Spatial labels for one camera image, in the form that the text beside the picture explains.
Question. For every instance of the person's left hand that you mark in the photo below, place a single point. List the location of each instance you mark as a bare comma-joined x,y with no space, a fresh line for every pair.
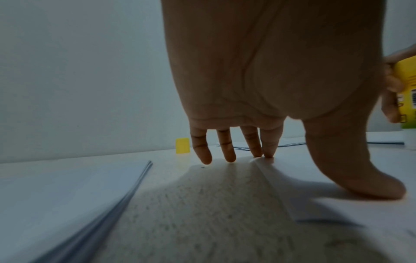
273,61

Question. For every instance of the person's right hand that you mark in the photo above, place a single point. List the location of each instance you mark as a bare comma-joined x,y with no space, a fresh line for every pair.
390,97

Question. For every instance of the yellow glue stick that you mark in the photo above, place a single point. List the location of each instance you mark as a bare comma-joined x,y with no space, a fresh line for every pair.
408,97

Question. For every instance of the glued white paper sheet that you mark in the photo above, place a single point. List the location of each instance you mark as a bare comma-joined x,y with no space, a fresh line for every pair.
289,145
325,205

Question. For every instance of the yellow glue cap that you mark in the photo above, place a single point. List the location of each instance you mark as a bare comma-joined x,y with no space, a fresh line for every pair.
182,146

